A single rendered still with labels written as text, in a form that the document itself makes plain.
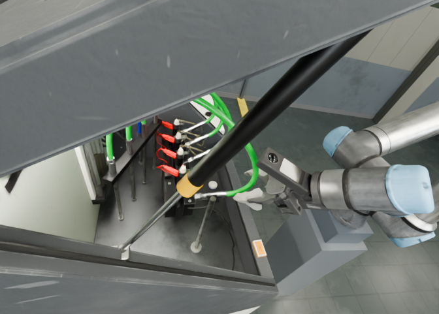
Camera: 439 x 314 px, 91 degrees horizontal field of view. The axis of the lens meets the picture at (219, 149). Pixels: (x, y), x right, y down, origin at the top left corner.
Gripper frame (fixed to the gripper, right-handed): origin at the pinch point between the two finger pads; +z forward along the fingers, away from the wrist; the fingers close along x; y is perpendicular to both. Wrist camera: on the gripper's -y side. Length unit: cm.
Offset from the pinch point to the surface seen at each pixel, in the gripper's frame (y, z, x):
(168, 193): -0.2, 30.6, -3.9
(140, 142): -18.3, 33.2, 3.8
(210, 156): -26.5, -23.2, -18.3
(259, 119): -27.7, -27.9, -16.4
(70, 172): -27.6, 25.4, -17.7
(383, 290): 189, 4, 43
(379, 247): 197, 9, 80
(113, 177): -18.3, 28.4, -11.7
